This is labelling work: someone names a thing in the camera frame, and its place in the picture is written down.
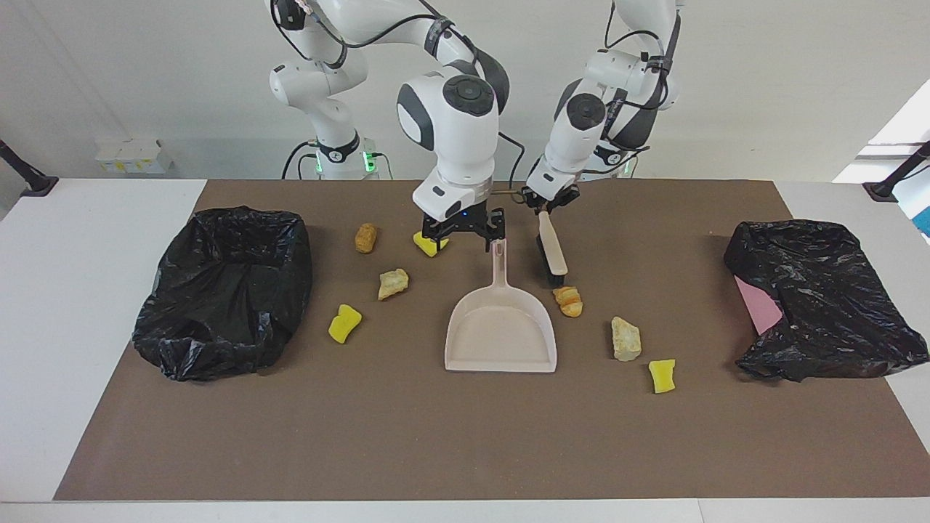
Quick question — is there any black trash bag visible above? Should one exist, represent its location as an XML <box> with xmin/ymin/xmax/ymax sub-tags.
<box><xmin>132</xmin><ymin>206</ymin><xmax>314</xmax><ymax>383</ymax></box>
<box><xmin>724</xmin><ymin>219</ymin><xmax>930</xmax><ymax>384</ymax></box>

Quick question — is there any pink bin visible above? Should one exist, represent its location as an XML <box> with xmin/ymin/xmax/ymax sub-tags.
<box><xmin>734</xmin><ymin>275</ymin><xmax>785</xmax><ymax>336</ymax></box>

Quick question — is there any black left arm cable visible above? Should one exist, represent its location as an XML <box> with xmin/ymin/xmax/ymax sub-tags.
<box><xmin>605</xmin><ymin>0</ymin><xmax>682</xmax><ymax>111</ymax></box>

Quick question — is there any brown table mat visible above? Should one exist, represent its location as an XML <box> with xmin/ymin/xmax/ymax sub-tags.
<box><xmin>53</xmin><ymin>179</ymin><xmax>930</xmax><ymax>502</ymax></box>

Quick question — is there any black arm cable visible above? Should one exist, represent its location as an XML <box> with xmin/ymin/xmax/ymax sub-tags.
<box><xmin>605</xmin><ymin>0</ymin><xmax>682</xmax><ymax>111</ymax></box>
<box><xmin>270</xmin><ymin>0</ymin><xmax>527</xmax><ymax>198</ymax></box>

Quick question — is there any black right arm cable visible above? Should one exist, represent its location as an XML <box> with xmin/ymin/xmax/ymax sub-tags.
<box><xmin>270</xmin><ymin>0</ymin><xmax>527</xmax><ymax>198</ymax></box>

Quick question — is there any beige hand brush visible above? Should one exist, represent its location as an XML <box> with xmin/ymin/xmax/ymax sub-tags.
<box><xmin>536</xmin><ymin>209</ymin><xmax>569</xmax><ymax>288</ymax></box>

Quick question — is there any striped toy croissant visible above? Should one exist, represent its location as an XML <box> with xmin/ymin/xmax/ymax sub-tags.
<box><xmin>553</xmin><ymin>285</ymin><xmax>584</xmax><ymax>318</ymax></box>

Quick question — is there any beige plastic dustpan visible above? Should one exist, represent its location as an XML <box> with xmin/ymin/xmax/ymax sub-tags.
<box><xmin>444</xmin><ymin>240</ymin><xmax>558</xmax><ymax>374</ymax></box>

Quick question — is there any white wall socket strip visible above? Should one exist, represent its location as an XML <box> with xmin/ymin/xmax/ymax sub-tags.
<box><xmin>94</xmin><ymin>138</ymin><xmax>175</xmax><ymax>175</ymax></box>

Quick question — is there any black camera stand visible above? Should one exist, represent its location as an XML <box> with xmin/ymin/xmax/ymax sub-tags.
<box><xmin>862</xmin><ymin>140</ymin><xmax>930</xmax><ymax>203</ymax></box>
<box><xmin>0</xmin><ymin>138</ymin><xmax>60</xmax><ymax>198</ymax></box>

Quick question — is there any curled yellow sponge piece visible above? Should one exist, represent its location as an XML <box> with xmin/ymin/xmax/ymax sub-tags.
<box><xmin>413</xmin><ymin>231</ymin><xmax>450</xmax><ymax>259</ymax></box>

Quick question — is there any pale crumbly foam chunk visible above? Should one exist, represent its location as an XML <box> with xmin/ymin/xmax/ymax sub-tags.
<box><xmin>611</xmin><ymin>316</ymin><xmax>643</xmax><ymax>362</ymax></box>
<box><xmin>378</xmin><ymin>268</ymin><xmax>410</xmax><ymax>301</ymax></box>

